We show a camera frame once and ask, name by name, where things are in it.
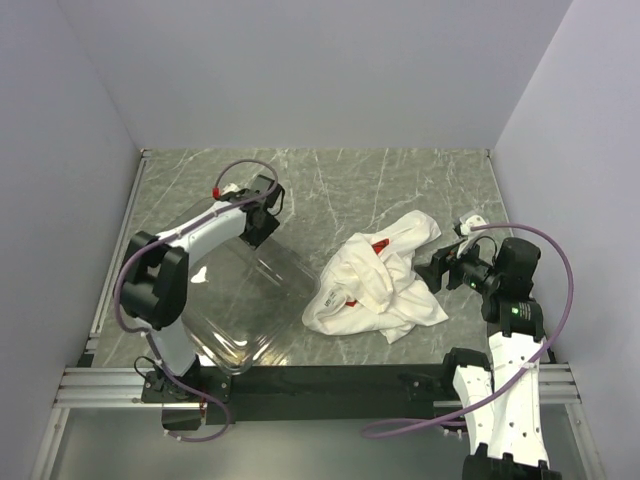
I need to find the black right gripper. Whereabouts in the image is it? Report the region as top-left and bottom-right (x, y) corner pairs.
(413, 233), (502, 294)

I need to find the white t-shirt red print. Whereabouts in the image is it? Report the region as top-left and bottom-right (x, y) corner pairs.
(302, 210), (449, 344)

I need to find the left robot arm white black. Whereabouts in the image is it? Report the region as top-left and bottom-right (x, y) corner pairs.
(113, 175), (284, 402)

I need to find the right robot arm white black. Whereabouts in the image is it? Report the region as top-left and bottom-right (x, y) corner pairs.
(415, 237), (561, 479)

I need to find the clear plastic bin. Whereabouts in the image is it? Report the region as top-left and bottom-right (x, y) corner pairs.
(179, 197), (321, 376)

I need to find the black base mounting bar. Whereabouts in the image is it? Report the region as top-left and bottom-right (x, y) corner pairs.
(141, 348), (491, 431)

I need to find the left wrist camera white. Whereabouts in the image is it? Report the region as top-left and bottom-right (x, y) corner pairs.
(212, 183), (244, 202)

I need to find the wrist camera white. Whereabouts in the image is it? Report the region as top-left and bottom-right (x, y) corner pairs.
(453, 211), (487, 238)
(212, 183), (244, 202)

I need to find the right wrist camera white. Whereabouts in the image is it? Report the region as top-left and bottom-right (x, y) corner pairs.
(453, 211), (487, 238)

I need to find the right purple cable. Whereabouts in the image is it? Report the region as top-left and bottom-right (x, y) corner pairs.
(360, 223), (575, 440)

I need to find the purple cable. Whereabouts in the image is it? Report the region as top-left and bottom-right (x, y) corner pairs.
(113, 159), (281, 444)
(360, 223), (575, 440)

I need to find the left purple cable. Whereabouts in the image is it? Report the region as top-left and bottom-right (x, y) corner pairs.
(113, 159), (281, 444)

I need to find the aluminium frame rail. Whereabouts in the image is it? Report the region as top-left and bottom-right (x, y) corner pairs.
(29, 149), (601, 480)

